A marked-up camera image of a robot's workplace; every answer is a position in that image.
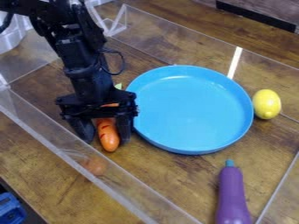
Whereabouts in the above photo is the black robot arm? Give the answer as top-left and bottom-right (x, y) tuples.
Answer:
(0, 0), (137, 143)

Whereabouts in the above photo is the purple toy eggplant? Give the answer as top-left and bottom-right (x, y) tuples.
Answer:
(216, 159), (252, 224)

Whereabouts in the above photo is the clear acrylic enclosure wall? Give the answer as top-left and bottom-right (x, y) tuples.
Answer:
(0, 0), (299, 224)

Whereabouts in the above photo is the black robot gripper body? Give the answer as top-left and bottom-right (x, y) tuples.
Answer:
(54, 62), (140, 121)

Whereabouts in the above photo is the yellow toy lemon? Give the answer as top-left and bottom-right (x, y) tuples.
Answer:
(252, 89), (281, 120)

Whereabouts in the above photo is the blue plastic object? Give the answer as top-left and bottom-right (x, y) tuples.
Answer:
(0, 192), (26, 224)

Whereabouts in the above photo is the blue round plate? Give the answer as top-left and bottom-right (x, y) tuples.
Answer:
(126, 65), (253, 155)

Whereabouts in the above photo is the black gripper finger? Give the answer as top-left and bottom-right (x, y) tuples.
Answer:
(116, 115), (132, 144)
(68, 117), (96, 144)

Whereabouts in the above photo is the dark baseboard strip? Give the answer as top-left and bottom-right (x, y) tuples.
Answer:
(216, 0), (299, 34)

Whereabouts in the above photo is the orange toy carrot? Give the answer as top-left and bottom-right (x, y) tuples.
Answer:
(94, 82), (124, 153)

